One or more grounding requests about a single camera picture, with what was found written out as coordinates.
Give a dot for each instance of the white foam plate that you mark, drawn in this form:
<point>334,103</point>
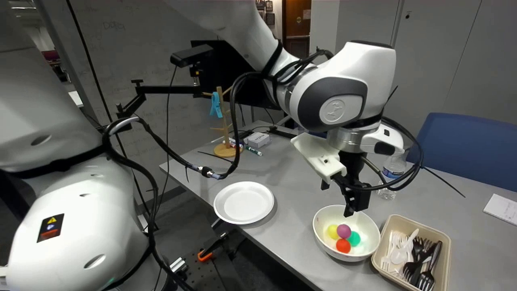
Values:
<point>243,203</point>

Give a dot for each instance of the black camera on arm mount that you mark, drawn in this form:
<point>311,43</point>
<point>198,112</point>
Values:
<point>190,56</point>

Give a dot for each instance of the clear water bottle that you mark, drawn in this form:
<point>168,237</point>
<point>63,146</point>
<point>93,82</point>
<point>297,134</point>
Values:
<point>394,169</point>

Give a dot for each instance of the orange black clamp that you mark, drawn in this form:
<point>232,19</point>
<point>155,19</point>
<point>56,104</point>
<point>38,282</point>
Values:
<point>208,252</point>

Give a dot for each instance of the yellow ball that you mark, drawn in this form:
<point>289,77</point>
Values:
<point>332,232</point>

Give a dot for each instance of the white paper sheet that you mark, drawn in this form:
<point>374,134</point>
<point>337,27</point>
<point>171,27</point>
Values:
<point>502,208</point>

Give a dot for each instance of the small white box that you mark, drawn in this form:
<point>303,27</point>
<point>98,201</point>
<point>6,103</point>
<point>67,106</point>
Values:
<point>258,140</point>

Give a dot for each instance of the green ball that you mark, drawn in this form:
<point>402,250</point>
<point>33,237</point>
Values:
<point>355,239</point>

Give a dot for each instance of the orange ball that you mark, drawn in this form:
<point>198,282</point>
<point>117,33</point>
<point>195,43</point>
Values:
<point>344,247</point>

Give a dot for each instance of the blue chair near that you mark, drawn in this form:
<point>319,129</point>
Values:
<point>473,148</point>

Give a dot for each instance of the purple ball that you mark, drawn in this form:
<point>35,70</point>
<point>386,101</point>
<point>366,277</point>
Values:
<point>344,232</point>

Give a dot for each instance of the beige cutlery tray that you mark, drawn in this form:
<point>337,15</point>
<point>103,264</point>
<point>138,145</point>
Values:
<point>408,226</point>

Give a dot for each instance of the wooden mug tree stand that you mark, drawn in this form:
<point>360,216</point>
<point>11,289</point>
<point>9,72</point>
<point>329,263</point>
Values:
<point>221,111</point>

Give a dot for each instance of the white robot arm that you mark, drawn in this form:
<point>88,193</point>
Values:
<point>84,232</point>

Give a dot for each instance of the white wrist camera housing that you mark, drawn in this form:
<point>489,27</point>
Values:
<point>321,156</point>

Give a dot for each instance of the white bowl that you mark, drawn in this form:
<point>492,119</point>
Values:
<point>360,222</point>

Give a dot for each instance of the black plastic fork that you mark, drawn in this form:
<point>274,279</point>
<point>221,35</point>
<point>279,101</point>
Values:
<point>420,273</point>

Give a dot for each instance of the white plastic fork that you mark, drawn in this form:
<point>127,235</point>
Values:
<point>400,250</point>

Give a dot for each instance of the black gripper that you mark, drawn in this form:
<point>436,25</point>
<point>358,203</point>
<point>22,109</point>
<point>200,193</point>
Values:
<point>355,192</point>

